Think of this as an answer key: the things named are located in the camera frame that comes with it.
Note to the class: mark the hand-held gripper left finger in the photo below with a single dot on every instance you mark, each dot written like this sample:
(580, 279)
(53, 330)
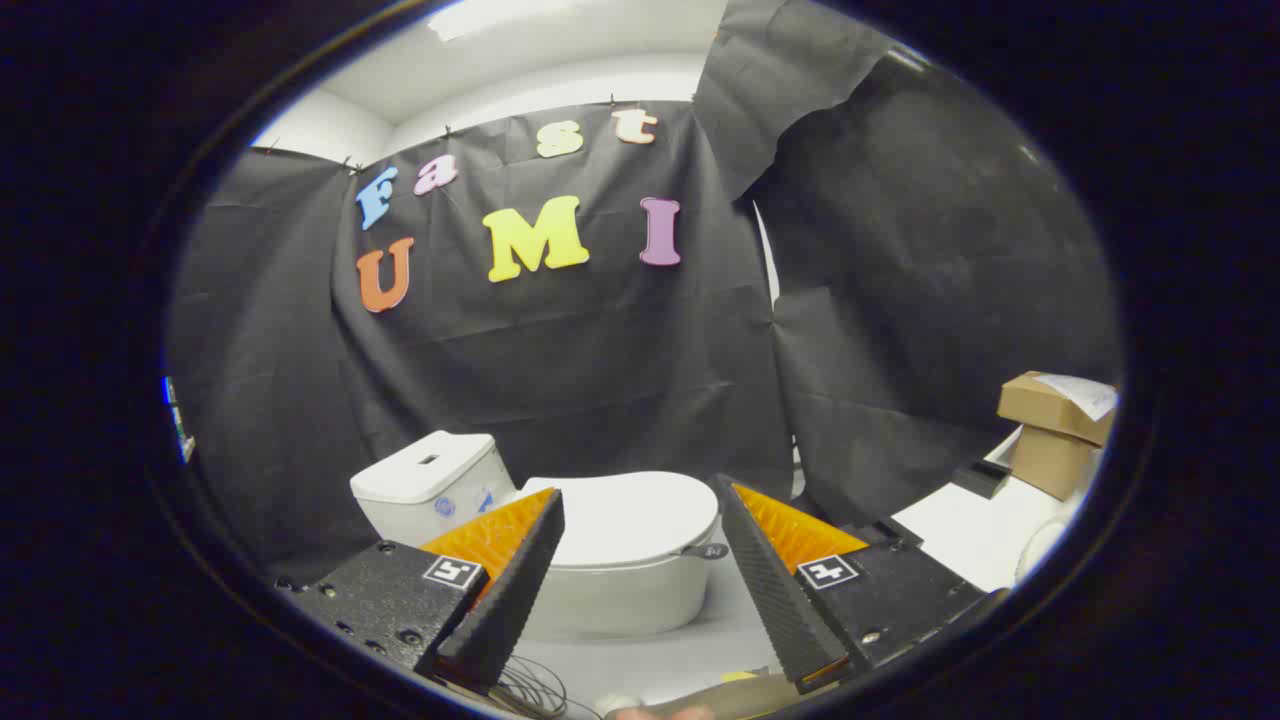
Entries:
(505, 600)

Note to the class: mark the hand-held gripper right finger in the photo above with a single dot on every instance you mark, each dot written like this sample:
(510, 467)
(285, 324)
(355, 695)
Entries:
(775, 590)

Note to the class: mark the white toilet bowl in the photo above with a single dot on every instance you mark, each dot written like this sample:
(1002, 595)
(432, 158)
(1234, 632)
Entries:
(630, 605)

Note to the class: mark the white toilet tank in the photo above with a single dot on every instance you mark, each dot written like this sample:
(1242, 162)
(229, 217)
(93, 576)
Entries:
(420, 495)

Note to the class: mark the small black box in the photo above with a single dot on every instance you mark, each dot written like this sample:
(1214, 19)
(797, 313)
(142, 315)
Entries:
(980, 478)

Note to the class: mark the black backdrop cloth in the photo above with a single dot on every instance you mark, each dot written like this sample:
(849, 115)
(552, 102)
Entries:
(600, 350)

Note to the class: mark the plain cardboard box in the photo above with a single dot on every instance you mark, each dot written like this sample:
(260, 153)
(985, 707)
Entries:
(1050, 460)

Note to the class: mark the cardboard box with paper label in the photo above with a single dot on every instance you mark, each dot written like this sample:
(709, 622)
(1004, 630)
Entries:
(1045, 405)

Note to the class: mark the blue and white object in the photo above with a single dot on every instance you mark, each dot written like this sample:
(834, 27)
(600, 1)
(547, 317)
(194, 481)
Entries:
(178, 415)

